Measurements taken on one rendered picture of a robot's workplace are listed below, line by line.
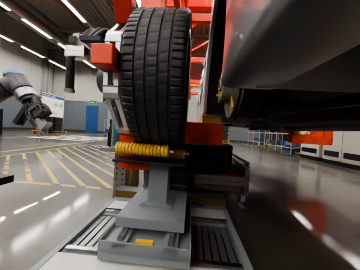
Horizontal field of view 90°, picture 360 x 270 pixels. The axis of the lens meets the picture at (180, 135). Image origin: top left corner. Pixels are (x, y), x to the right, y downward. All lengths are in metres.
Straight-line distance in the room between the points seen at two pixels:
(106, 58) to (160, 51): 0.18
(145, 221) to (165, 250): 0.14
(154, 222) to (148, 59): 0.64
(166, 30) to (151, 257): 0.83
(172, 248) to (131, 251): 0.16
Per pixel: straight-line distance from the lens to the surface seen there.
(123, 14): 0.93
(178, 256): 0.81
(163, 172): 0.93
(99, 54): 0.70
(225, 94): 0.89
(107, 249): 0.86
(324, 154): 6.16
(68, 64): 0.97
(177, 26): 0.74
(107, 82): 0.77
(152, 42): 0.70
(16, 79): 1.24
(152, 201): 0.98
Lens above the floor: 0.61
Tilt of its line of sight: 2 degrees down
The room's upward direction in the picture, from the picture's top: 4 degrees clockwise
